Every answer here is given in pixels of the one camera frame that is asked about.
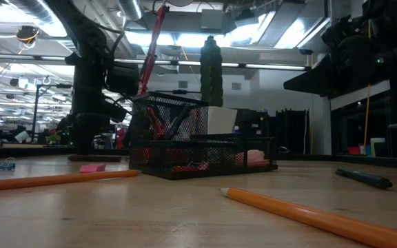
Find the white box behind organizer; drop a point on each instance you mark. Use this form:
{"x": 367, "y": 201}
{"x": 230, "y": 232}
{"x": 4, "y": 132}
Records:
{"x": 222, "y": 120}

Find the black mesh desk organizer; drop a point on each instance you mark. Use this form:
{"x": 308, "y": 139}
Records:
{"x": 184, "y": 155}

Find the small blue box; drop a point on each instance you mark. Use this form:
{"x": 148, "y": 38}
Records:
{"x": 368, "y": 150}

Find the black marker pen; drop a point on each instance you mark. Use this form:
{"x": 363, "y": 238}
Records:
{"x": 364, "y": 178}

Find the pale pink sticky notes pad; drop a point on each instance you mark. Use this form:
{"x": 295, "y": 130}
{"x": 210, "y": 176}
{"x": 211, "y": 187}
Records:
{"x": 253, "y": 158}

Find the round black ceiling device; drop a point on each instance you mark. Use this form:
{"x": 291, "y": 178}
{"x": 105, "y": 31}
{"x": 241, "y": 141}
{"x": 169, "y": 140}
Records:
{"x": 28, "y": 34}

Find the white green box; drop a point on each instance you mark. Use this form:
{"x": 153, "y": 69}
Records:
{"x": 378, "y": 148}

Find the silver ceiling duct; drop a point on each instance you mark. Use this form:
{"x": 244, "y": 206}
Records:
{"x": 131, "y": 8}

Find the black standing panels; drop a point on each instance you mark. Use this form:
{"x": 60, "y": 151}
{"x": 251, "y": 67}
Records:
{"x": 291, "y": 132}

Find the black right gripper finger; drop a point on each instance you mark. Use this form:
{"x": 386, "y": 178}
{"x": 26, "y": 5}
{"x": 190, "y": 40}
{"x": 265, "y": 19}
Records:
{"x": 317, "y": 81}

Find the black metal frame stand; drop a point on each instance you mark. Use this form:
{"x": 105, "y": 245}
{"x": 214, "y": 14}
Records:
{"x": 34, "y": 113}

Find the orange pencil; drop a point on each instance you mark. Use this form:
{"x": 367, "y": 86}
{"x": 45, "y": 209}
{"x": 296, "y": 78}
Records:
{"x": 47, "y": 180}
{"x": 322, "y": 218}

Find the orange printed eraser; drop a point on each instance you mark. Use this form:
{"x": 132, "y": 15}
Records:
{"x": 190, "y": 167}

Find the pink eraser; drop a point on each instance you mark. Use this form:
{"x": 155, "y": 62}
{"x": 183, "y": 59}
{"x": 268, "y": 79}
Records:
{"x": 92, "y": 168}

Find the red background object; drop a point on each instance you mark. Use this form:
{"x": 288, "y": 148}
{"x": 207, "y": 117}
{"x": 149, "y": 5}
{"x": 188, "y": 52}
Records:
{"x": 120, "y": 137}

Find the small blue capped bottle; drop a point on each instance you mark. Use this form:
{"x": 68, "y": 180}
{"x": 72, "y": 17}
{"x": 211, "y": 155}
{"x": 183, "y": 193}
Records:
{"x": 236, "y": 130}

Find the black wall camera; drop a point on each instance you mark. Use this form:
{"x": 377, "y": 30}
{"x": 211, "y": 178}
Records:
{"x": 306, "y": 51}

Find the potted plant red flowers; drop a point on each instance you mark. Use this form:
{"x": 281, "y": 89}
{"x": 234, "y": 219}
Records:
{"x": 53, "y": 138}

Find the red pen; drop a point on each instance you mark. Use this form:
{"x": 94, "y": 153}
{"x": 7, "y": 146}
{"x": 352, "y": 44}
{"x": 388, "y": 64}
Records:
{"x": 157, "y": 125}

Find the blue binder clip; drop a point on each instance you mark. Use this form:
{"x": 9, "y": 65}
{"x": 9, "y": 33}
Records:
{"x": 5, "y": 167}

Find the white desk object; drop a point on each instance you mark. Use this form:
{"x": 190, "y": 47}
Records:
{"x": 22, "y": 136}

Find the dark green cactus figure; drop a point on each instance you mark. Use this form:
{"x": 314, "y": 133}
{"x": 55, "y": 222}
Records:
{"x": 211, "y": 69}

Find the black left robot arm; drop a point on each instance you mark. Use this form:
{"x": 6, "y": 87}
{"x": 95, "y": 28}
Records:
{"x": 88, "y": 44}

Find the black dome object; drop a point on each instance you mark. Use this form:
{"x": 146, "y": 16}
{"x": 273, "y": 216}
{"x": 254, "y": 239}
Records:
{"x": 283, "y": 150}

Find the small red box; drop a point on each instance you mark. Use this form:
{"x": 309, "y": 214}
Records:
{"x": 354, "y": 151}

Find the long ceiling light tube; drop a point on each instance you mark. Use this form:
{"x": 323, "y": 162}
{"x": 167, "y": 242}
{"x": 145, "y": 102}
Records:
{"x": 253, "y": 66}

